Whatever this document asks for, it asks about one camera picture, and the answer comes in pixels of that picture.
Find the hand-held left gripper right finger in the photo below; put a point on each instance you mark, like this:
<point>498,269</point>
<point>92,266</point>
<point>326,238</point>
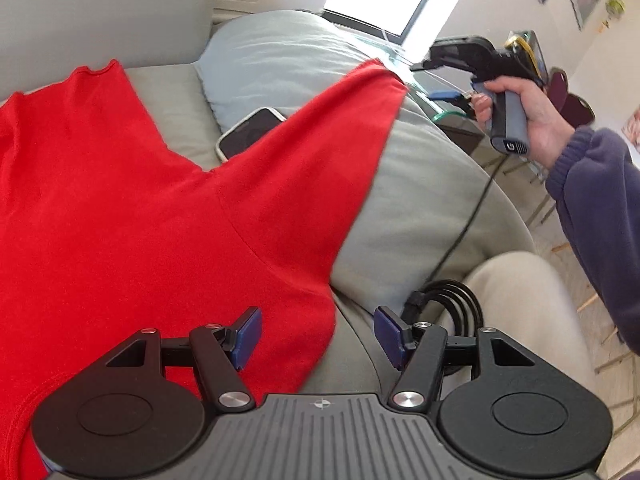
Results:
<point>392,340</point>

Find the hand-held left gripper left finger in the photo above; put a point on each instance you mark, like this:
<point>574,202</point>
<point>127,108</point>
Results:
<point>247,337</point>

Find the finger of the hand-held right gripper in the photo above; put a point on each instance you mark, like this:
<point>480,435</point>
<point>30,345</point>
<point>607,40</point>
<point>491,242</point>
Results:
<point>447,95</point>
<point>427,64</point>

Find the red t-shirt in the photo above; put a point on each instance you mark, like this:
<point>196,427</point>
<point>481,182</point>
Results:
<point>125,210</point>

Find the person's right forearm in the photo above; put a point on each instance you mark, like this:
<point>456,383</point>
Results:
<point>600,200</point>

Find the person's right hand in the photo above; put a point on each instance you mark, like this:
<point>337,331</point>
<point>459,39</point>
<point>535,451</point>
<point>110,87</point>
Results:
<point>545,120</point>

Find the light grey pillow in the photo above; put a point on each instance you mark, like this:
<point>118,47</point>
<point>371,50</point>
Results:
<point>425,185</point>

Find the maroon chair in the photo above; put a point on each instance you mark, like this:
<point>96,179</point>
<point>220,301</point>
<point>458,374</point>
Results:
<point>575,107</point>

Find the person's right leg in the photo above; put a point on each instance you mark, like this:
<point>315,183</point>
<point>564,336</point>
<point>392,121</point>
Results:
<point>515,310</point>

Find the smartphone in cream case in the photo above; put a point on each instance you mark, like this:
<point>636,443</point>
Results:
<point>245,132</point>

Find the grey sofa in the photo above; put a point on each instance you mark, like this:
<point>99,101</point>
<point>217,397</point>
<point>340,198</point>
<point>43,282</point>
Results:
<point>100,10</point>

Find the green wall decoration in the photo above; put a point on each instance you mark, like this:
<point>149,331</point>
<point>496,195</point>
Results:
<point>615,6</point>

